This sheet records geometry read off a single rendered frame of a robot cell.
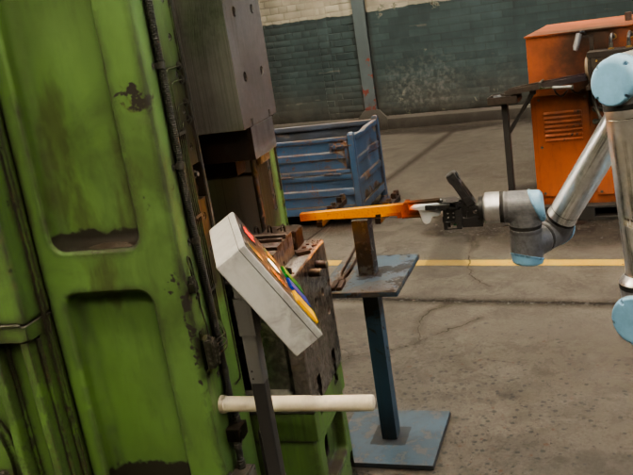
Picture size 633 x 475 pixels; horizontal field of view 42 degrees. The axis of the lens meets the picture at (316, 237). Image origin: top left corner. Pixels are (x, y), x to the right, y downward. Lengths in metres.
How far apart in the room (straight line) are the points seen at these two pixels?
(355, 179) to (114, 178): 4.02
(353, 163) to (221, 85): 3.87
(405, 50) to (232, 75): 7.98
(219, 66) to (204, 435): 1.03
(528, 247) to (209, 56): 1.04
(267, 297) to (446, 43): 8.39
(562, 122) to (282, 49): 5.79
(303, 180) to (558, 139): 1.90
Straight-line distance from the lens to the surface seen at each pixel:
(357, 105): 10.53
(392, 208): 2.42
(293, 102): 10.90
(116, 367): 2.48
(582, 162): 2.38
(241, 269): 1.79
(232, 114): 2.31
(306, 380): 2.53
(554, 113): 5.73
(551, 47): 5.69
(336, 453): 2.98
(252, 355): 2.03
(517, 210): 2.36
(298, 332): 1.85
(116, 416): 2.57
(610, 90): 2.11
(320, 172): 6.23
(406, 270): 3.00
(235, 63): 2.31
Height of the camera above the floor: 1.68
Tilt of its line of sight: 16 degrees down
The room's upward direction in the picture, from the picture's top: 9 degrees counter-clockwise
